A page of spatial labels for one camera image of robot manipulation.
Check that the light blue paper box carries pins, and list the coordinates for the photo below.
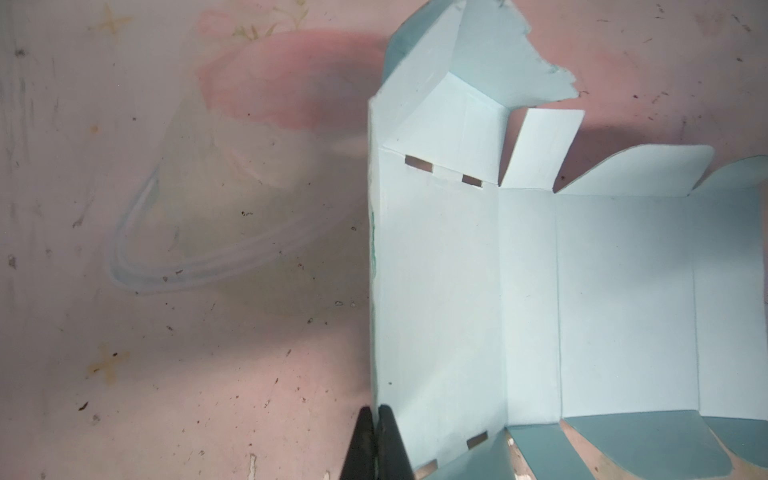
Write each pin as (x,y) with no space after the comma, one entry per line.
(627,305)

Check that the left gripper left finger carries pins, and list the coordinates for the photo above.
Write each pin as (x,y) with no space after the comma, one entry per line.
(360,459)

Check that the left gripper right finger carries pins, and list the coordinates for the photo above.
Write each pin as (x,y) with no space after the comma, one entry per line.
(392,462)

